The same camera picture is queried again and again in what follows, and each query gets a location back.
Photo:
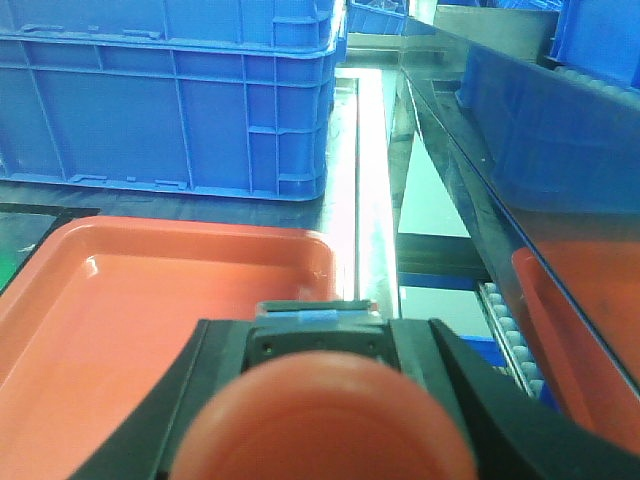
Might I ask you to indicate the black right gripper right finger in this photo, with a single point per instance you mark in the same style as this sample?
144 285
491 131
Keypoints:
511 435

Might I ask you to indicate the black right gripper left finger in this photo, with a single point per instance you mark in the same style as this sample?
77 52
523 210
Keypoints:
144 446

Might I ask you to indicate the red push button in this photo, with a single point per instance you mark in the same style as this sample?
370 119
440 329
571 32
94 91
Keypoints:
325 393

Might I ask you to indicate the red plastic tray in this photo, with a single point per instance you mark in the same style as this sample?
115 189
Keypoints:
105 303

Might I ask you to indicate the blue ribbed crate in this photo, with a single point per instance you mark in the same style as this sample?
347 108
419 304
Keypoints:
215 98

